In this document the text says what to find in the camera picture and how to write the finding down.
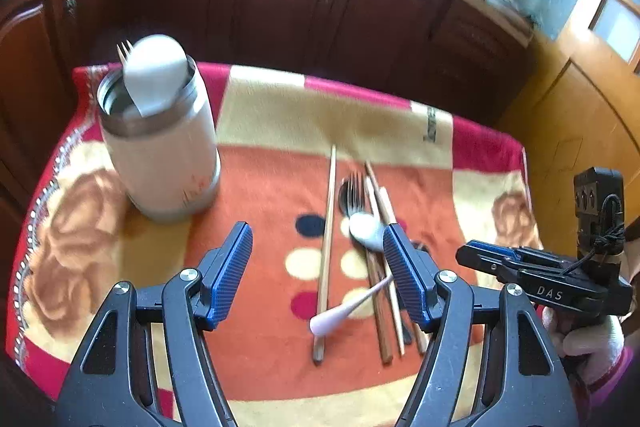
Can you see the dark metal spoon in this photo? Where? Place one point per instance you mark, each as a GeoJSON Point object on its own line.
{"type": "Point", "coordinates": [345, 202]}

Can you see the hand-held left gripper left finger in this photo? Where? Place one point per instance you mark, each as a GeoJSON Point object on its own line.
{"type": "Point", "coordinates": [230, 277]}

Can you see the dark metal fork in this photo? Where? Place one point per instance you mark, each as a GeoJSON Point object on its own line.
{"type": "Point", "coordinates": [356, 199]}

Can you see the white steel utensil container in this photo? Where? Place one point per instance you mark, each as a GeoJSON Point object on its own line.
{"type": "Point", "coordinates": [165, 167]}

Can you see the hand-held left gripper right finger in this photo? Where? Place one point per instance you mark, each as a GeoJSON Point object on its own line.
{"type": "Point", "coordinates": [400, 277]}

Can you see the wooden kitchen cabinets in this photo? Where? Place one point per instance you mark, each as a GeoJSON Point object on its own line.
{"type": "Point", "coordinates": [300, 7]}

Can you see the person's right forearm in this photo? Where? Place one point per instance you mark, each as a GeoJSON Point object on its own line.
{"type": "Point", "coordinates": [612, 382]}

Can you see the printed blanket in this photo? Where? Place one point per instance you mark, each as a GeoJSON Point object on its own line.
{"type": "Point", "coordinates": [280, 187]}

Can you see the large white ceramic spoon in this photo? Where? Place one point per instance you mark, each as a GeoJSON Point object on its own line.
{"type": "Point", "coordinates": [152, 67]}

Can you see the wooden door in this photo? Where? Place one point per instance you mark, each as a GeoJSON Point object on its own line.
{"type": "Point", "coordinates": [590, 107]}

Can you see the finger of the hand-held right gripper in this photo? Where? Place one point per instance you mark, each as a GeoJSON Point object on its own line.
{"type": "Point", "coordinates": [485, 263]}
{"type": "Point", "coordinates": [500, 250]}

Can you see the small white ceramic spoon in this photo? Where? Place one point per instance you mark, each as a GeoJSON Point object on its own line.
{"type": "Point", "coordinates": [364, 229]}
{"type": "Point", "coordinates": [330, 319]}

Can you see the person's right hand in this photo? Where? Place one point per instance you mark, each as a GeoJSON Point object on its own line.
{"type": "Point", "coordinates": [592, 342]}

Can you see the pale metal fork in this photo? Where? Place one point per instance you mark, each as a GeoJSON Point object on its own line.
{"type": "Point", "coordinates": [124, 52]}

